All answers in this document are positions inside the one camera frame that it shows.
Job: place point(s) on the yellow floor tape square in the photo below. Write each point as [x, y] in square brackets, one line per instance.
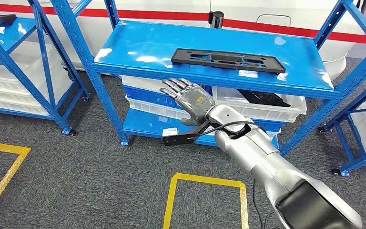
[208, 180]
[6, 147]

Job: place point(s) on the wrist camera with black bracket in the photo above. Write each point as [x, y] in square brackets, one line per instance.
[170, 132]

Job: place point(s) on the blue plastic crate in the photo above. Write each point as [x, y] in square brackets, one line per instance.
[271, 126]
[145, 94]

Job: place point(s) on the black part in crate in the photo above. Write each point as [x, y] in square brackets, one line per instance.
[262, 98]

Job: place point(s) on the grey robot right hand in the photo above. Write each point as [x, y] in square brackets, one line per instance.
[195, 101]

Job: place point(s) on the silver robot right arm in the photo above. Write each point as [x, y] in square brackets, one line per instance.
[265, 158]

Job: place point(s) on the blue metal shelf rack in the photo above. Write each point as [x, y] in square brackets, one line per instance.
[6, 34]
[145, 47]
[359, 163]

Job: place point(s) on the chrome stanchion post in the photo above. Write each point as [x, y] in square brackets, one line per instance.
[216, 19]

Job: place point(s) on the black plastic mounting plate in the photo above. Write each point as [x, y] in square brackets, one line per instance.
[183, 57]

